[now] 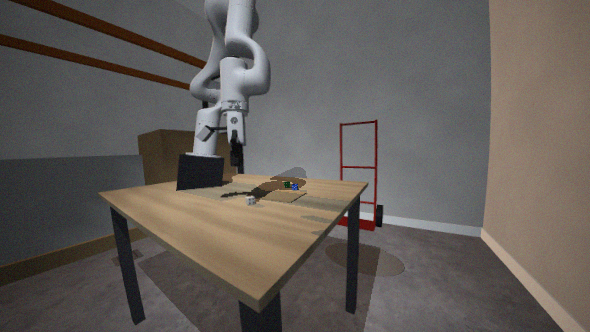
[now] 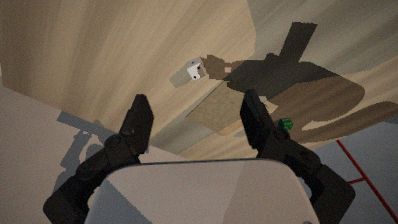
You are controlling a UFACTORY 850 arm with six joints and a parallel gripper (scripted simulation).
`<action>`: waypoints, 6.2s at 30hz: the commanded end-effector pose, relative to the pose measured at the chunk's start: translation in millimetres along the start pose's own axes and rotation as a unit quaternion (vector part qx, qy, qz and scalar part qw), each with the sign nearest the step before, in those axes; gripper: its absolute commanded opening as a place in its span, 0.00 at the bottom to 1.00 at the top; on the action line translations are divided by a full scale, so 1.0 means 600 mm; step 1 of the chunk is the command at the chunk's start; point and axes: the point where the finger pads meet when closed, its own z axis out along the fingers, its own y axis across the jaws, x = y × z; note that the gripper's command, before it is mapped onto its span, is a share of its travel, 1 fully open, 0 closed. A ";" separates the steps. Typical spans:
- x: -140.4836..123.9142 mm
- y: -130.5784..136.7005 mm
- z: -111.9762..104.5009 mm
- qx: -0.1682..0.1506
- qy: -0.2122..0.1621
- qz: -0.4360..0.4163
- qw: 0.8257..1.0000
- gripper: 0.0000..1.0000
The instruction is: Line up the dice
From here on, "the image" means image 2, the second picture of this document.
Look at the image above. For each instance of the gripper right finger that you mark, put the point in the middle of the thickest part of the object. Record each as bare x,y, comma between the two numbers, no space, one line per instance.
331,194

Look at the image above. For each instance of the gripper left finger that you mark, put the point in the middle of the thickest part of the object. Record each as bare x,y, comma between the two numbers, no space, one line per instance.
69,203

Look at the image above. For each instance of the grey die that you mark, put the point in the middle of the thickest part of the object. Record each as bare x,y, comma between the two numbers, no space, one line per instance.
196,68

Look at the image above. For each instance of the green die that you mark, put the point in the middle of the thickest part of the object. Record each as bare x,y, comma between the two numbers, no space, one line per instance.
285,123

